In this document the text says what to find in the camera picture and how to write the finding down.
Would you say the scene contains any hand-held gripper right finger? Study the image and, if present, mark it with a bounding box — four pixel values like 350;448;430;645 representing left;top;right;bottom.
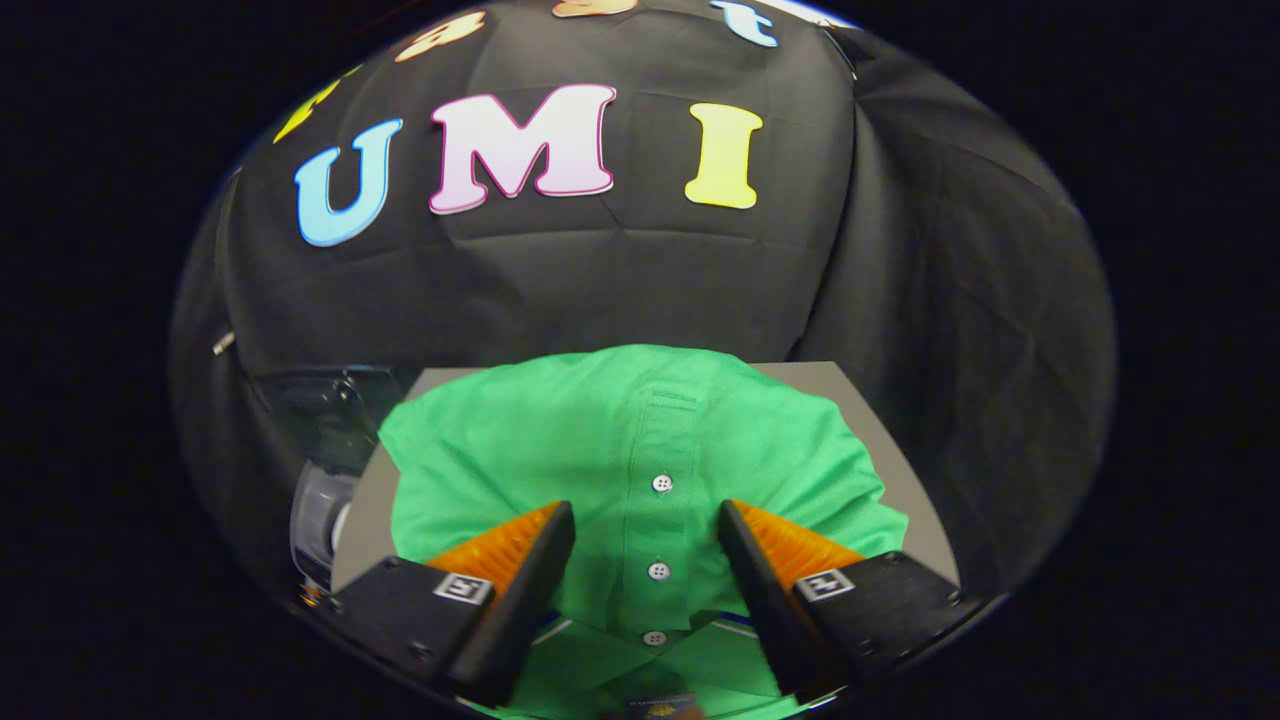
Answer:
716;498;987;705

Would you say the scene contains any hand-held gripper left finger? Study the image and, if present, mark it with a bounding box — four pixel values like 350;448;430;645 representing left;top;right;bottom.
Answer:
328;500;578;707

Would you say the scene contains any green polo shirt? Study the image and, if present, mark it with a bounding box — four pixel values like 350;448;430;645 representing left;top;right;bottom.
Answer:
378;344;909;720

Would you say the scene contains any dark washing machine lid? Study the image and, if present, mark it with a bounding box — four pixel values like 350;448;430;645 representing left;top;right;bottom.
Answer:
250;364;413;477

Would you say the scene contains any grey cabinet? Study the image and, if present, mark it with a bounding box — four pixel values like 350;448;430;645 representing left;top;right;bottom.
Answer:
330;361;963;601

